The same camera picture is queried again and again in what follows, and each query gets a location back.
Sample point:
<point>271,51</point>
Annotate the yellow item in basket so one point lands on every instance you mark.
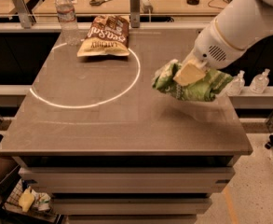
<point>26,200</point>

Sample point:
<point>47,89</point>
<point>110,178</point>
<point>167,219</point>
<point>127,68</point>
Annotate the grey drawer cabinet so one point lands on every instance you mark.
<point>129,191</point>

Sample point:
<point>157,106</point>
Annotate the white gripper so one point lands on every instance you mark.
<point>215,47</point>

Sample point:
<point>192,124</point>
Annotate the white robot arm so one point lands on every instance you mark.
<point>241,24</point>

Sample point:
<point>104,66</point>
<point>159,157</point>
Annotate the metal bracket post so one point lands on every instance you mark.
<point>135,13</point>
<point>23,14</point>

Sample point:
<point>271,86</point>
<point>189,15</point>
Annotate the brown sea salt chip bag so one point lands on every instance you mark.
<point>107,35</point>

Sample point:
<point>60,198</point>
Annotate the left metal bracket post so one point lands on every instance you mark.
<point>23,14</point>

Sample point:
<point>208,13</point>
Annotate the white power strip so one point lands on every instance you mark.
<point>146,6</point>

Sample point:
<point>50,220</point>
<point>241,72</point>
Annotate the black handled scissors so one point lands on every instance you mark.
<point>96,3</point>

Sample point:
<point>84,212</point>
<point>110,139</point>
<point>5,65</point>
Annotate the green jalapeno chip bag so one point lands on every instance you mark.
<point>203,90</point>

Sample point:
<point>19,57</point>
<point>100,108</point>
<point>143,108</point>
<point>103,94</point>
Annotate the clear plastic water bottle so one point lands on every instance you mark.
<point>67,19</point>

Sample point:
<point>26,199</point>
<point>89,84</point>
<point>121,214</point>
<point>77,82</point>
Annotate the wire basket with items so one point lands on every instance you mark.
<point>36,206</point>

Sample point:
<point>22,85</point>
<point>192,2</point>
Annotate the clear sanitizer bottle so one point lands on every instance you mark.
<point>260,82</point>
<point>237,84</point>

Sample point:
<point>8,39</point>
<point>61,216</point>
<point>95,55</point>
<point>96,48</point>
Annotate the middle metal bracket post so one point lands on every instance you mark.
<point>135,13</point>

